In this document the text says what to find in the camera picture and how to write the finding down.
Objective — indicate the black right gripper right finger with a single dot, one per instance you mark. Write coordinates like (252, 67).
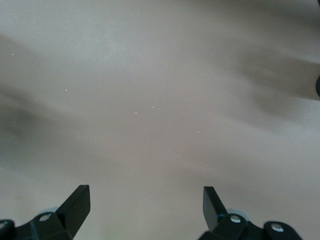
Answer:
(213, 212)

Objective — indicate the brown table cover sheet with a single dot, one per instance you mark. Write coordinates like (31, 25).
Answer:
(150, 100)

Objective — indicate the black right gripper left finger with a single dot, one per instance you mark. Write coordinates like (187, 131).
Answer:
(72, 212)

